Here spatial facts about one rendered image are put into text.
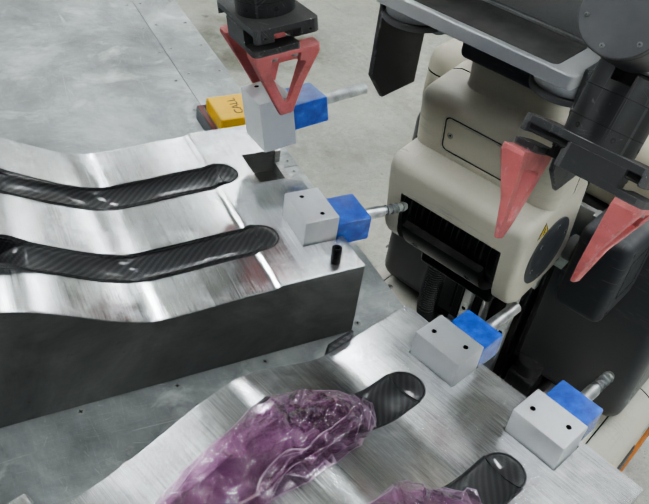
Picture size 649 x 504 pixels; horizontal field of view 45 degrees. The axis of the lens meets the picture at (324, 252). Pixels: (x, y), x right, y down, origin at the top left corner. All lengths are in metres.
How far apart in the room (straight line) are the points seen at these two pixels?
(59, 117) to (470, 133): 0.53
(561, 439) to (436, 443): 0.10
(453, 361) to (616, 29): 0.31
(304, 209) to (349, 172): 1.69
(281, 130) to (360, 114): 1.94
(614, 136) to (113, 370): 0.45
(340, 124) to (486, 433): 2.06
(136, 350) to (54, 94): 0.54
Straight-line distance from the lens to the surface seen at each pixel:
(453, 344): 0.71
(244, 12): 0.76
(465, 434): 0.68
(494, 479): 0.67
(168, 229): 0.78
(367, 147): 2.58
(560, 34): 0.90
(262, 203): 0.80
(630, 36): 0.54
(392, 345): 0.73
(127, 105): 1.13
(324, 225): 0.75
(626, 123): 0.61
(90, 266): 0.73
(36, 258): 0.71
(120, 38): 1.30
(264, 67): 0.75
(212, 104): 1.06
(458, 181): 1.05
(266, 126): 0.80
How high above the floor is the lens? 1.38
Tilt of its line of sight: 40 degrees down
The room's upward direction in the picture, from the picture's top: 9 degrees clockwise
